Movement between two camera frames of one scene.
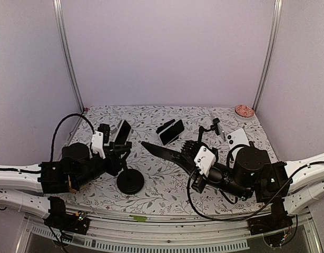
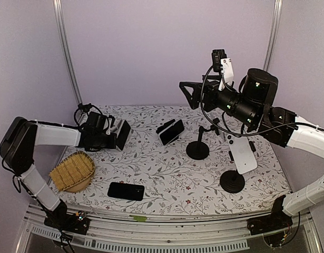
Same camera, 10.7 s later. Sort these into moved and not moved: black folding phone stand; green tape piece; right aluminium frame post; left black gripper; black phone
Moved: left black gripper; black phone
Not moved: black folding phone stand; right aluminium frame post; green tape piece
